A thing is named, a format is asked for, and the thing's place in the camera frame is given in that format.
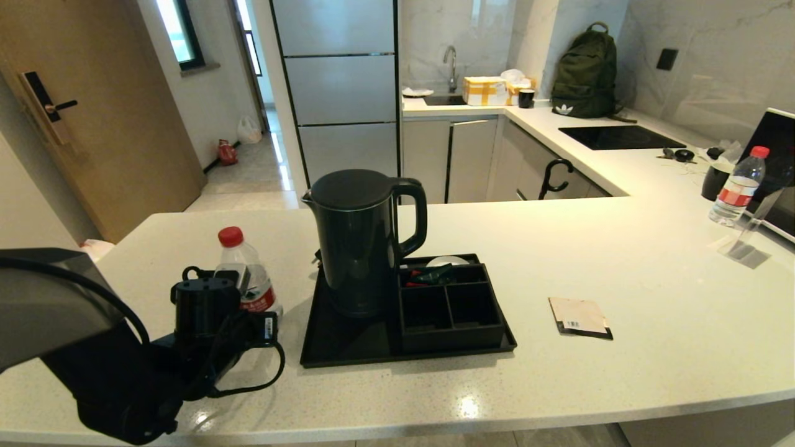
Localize red label water bottle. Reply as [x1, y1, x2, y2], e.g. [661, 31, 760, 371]
[214, 227, 284, 330]

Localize brown paper packet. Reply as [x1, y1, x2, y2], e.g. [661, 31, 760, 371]
[548, 297, 614, 341]

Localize black electric kettle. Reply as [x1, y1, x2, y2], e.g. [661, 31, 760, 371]
[302, 169, 429, 318]

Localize red cap water bottle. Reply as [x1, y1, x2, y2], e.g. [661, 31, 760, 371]
[709, 146, 770, 228]

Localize black serving tray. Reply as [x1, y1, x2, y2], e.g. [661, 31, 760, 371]
[300, 253, 518, 369]

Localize white trash bag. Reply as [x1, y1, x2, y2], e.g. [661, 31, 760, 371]
[81, 239, 117, 261]

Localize white plastic bag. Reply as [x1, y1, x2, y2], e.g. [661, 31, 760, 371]
[238, 116, 265, 145]

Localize black compartment organizer box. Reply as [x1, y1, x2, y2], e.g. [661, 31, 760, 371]
[397, 264, 507, 353]

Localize wooden door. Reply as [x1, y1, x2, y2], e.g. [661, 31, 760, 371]
[0, 0, 207, 244]

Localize grey refrigerator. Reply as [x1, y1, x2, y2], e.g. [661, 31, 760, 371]
[271, 0, 401, 187]

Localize grey cabinet door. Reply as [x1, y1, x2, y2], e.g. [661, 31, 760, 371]
[448, 119, 499, 204]
[404, 118, 451, 204]

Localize black framed window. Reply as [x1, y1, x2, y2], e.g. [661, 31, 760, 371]
[155, 0, 206, 71]

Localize grey counter cabinet front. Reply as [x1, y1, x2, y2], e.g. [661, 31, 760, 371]
[491, 119, 612, 201]

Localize chrome sink faucet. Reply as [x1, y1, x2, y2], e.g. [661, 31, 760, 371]
[443, 45, 460, 94]

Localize yellow taped cardboard box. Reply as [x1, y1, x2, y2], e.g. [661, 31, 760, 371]
[463, 76, 510, 107]

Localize black induction cooktop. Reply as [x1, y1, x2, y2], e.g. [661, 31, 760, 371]
[558, 125, 688, 151]

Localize green backpack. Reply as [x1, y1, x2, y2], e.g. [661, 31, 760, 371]
[551, 22, 638, 123]

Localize clear crumpled plastic wrap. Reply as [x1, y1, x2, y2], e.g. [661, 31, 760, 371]
[714, 142, 745, 167]

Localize black microwave oven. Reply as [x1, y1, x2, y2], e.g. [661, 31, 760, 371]
[739, 109, 795, 244]

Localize black door lock handle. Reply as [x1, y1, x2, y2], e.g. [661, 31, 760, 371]
[19, 71, 80, 145]

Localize black umbrella handle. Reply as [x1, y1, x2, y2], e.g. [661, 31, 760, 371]
[538, 159, 575, 201]

